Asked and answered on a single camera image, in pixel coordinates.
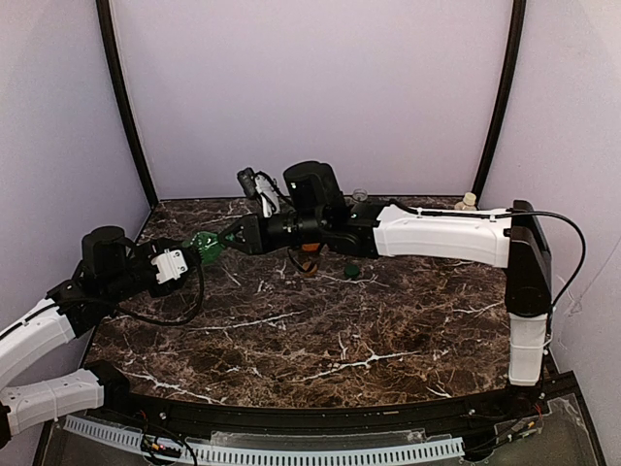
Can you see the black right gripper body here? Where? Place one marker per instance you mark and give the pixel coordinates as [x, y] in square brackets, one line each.
[255, 234]

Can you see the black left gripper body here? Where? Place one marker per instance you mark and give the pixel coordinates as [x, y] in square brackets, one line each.
[189, 254]

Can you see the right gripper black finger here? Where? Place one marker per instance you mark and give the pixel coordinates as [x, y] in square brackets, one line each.
[233, 233]
[233, 245]

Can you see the green plastic soda bottle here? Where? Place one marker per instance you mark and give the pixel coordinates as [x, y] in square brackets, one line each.
[207, 245]

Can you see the orange juice bottle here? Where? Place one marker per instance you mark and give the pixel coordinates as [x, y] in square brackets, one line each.
[306, 258]

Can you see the dark green bottle cap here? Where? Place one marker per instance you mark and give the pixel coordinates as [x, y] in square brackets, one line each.
[351, 271]

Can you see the brown drink bottle white label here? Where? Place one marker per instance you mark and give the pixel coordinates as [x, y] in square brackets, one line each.
[359, 195]

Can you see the cream bottle cap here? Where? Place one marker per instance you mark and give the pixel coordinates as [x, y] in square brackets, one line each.
[469, 202]

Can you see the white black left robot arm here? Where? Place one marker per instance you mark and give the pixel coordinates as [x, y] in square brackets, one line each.
[112, 270]

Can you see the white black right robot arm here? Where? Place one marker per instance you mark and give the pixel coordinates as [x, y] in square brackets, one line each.
[511, 239]

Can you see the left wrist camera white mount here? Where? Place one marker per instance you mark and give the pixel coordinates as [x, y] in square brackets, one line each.
[170, 265]

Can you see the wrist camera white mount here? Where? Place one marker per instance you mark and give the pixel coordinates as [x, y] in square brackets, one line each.
[262, 188]
[170, 265]

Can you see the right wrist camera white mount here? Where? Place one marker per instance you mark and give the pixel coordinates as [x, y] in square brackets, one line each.
[262, 188]

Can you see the white slotted cable duct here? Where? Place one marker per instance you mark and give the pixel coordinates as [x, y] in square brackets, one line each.
[228, 448]

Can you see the black left frame post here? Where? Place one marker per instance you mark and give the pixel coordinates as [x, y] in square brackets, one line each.
[106, 25]

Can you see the black frame post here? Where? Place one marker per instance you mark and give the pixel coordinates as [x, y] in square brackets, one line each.
[514, 35]
[106, 25]

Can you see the black front table rail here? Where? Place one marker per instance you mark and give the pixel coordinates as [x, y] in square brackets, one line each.
[468, 416]

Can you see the black right frame post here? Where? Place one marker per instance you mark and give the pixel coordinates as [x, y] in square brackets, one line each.
[514, 35]

